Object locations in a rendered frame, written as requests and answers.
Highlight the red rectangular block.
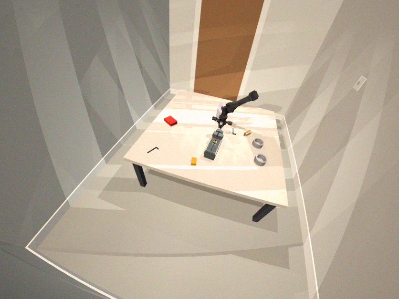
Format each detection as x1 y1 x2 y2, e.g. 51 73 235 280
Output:
164 115 178 126

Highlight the grey short cylinder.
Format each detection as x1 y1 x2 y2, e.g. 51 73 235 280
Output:
254 154 267 166
252 138 264 149

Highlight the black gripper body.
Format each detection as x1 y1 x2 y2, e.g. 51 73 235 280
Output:
212 116 232 125

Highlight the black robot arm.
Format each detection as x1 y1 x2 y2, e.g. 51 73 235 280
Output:
219 90 259 120

